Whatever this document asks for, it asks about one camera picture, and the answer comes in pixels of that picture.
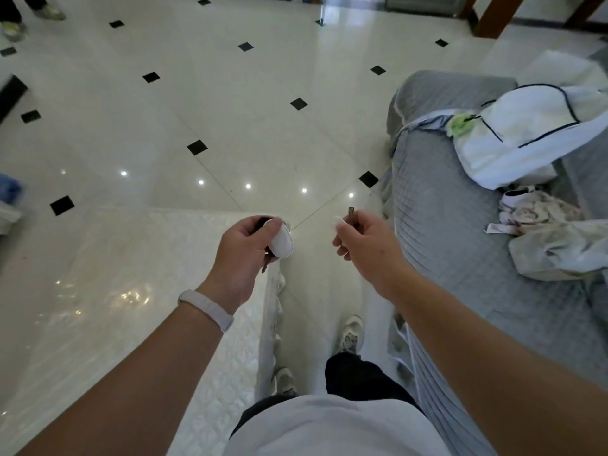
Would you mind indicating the person's right hand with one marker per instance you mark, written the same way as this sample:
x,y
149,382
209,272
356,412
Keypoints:
x,y
375,256

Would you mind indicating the person's left hand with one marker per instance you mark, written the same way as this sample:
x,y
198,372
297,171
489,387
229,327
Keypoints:
x,y
237,265

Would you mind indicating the person's left thumb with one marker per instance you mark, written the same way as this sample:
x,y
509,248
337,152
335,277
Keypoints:
x,y
254,224

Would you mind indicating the person's right thumb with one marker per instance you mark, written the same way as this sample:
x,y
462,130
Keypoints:
x,y
366,220

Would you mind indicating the small brown patterned piece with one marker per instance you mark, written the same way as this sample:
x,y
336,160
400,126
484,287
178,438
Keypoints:
x,y
351,214

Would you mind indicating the white oval case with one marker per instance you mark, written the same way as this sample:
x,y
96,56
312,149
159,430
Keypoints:
x,y
282,239

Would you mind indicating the person's left forearm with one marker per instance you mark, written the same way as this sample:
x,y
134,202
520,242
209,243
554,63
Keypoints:
x,y
137,384

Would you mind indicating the person's right forearm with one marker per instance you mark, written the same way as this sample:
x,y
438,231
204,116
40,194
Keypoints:
x,y
494,370

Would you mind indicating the grey quilted sofa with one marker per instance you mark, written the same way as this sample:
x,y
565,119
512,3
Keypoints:
x,y
456,242

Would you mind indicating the white wristband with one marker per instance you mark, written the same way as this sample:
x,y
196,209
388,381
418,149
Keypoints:
x,y
209,309

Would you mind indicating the person's right white shoe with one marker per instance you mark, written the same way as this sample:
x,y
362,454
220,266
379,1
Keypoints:
x,y
352,334

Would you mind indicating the person's white shoe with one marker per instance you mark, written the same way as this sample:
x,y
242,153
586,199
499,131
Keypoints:
x,y
285,382
352,334

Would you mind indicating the green tag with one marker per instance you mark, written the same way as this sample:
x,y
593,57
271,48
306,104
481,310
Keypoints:
x,y
460,124

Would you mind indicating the person's dark trousers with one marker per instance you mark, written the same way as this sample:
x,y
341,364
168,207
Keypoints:
x,y
356,375

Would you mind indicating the person's left white shoe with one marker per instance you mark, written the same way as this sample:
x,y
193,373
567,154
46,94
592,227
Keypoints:
x,y
285,382

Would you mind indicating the white and pink garment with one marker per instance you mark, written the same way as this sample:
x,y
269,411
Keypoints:
x,y
536,211

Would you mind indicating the white jacket with black piping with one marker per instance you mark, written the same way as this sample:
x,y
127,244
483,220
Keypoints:
x,y
522,132

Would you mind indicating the crumpled white cloth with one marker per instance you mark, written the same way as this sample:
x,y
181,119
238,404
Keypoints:
x,y
560,251

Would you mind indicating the person's white shirt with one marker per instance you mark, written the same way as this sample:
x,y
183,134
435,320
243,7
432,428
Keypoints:
x,y
332,429

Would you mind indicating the brown wooden furniture leg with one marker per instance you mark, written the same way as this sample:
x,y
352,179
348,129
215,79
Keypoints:
x,y
496,14
584,9

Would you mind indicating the white sheet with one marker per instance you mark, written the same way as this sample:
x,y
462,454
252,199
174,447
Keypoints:
x,y
560,68

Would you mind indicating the blue cloth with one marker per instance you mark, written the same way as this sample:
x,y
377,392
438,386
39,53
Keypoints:
x,y
9,187

